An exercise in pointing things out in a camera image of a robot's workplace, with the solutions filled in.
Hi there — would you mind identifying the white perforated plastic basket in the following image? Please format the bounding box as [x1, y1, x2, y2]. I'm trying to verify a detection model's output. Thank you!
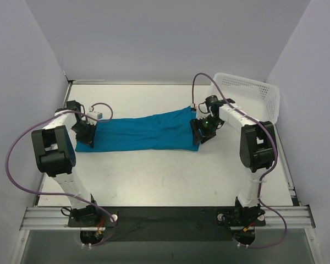
[208, 73, 280, 124]

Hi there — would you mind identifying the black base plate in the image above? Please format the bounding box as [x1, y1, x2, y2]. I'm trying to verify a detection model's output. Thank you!
[61, 206, 266, 245]

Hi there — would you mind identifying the aluminium mounting rail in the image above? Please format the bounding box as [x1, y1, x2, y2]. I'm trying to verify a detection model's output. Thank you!
[20, 206, 316, 230]

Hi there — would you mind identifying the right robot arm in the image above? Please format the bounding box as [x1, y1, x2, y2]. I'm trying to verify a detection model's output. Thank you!
[190, 95, 277, 224]

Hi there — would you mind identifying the teal t shirt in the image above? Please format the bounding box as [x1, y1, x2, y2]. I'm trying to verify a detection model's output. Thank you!
[75, 107, 199, 152]

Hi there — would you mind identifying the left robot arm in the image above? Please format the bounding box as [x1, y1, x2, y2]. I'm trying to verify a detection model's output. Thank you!
[31, 101, 102, 226]

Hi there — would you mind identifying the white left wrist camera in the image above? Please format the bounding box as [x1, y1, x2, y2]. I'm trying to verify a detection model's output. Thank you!
[86, 107, 103, 125]

